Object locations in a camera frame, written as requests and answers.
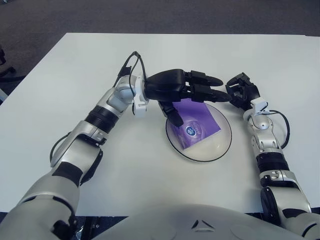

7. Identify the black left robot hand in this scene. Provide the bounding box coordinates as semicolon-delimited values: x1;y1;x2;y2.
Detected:
144;68;234;129

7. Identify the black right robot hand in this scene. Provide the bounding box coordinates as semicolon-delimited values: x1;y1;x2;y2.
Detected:
225;72;261;110

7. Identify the purple tissue paper pack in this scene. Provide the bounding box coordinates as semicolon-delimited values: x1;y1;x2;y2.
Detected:
167;99;223;151

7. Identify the clear glass plate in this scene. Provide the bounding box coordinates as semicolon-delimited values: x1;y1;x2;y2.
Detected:
165;101;233;164

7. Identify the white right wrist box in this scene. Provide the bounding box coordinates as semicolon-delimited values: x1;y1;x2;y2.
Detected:
249;97;270;116

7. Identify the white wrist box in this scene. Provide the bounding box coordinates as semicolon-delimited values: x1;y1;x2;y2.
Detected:
131;75;151;119
249;97;270;116

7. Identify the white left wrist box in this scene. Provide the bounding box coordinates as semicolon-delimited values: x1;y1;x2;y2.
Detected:
131;75;151;119

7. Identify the grey robot torso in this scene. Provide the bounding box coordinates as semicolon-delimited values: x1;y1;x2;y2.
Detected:
91;203;302;240

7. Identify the black office chair base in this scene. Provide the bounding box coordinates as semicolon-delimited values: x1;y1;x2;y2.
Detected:
0;43;22;84

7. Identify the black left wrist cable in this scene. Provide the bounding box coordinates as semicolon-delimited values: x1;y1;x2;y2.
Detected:
113;50;149;89

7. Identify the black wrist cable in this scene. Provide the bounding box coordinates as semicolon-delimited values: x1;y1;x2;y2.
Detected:
267;109;291;150
113;50;149;89

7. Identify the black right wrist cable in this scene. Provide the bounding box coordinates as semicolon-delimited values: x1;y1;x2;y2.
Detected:
267;109;291;150

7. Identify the thin black left elbow cable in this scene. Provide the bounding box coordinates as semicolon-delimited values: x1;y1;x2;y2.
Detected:
49;131;74;164

